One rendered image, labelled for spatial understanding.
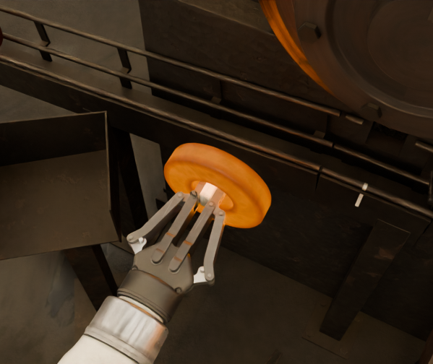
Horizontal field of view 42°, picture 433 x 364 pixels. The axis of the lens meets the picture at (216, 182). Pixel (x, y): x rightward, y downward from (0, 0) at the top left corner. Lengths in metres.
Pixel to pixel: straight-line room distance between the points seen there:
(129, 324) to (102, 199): 0.43
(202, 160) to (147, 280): 0.17
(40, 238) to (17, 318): 0.64
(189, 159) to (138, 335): 0.23
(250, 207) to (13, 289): 1.07
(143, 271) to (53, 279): 1.00
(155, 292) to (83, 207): 0.41
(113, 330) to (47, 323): 0.98
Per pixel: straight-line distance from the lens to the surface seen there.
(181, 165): 0.76
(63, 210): 1.07
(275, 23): 0.77
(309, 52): 0.65
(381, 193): 0.96
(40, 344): 1.63
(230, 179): 0.72
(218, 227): 0.74
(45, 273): 1.70
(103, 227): 1.03
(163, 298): 0.69
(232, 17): 0.95
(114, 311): 0.68
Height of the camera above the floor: 1.51
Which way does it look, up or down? 58 degrees down
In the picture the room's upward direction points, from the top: straight up
